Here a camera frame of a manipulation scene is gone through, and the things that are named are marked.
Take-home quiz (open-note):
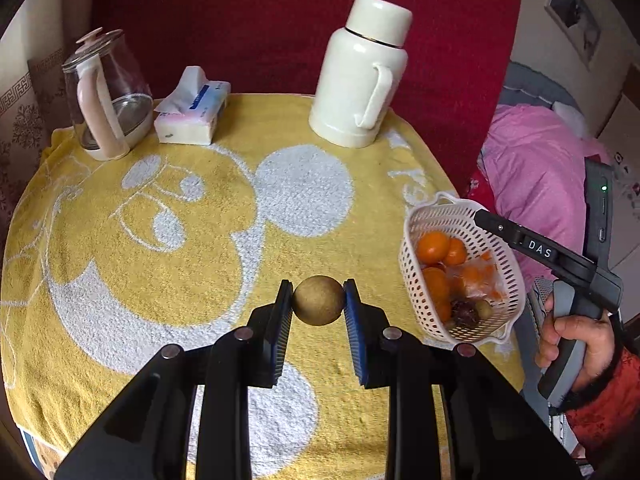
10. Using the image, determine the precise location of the plastic bag of orange fruit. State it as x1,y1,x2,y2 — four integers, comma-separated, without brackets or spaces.
446,252,506,301

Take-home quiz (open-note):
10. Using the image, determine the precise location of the dark purple passion fruit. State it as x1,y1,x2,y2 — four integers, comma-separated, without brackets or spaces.
451,299,482,330

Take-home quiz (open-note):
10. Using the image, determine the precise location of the white plastic basket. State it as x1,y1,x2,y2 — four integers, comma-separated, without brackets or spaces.
399,192,525,347

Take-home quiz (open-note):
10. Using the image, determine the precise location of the small orange kumquat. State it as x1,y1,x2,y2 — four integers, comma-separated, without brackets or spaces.
442,236,468,266

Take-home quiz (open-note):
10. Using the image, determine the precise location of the large orange mandarin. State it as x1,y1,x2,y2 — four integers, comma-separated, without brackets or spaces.
422,266,451,323

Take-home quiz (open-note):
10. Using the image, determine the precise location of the brown round longan fruit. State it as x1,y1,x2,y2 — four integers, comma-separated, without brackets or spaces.
293,275,345,326

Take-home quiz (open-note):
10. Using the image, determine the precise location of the small green brown fruit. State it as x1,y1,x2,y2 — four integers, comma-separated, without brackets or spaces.
475,299,492,321

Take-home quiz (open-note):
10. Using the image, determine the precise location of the red patterned sleeve forearm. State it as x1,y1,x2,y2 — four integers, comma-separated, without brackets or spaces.
565,346,639,456

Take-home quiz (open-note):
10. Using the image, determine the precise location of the person's right hand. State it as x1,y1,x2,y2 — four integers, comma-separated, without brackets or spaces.
535,295,615,392

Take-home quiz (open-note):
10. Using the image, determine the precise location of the pink duvet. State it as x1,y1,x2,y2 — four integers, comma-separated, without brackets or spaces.
466,103,614,291

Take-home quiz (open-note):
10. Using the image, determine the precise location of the white wardrobe with stickers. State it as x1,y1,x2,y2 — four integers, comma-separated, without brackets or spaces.
596,62,640,271

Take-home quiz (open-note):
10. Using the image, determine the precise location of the yellow white towel cloth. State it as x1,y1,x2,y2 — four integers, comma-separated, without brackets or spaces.
0,92,526,480

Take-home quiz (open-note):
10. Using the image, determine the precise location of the cream thermos flask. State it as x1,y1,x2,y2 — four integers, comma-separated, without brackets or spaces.
309,0,412,148

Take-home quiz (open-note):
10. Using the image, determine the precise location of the tissue pack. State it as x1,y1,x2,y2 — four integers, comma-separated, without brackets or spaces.
154,66,231,146

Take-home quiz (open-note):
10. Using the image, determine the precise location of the glass electric kettle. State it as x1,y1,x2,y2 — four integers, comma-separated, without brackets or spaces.
62,27,154,162

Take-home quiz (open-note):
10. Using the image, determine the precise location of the patterned beige curtain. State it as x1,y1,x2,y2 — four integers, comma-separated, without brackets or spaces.
0,0,101,231

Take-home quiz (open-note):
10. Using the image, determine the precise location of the framed wall picture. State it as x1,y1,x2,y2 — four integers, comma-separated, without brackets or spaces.
546,0,602,66

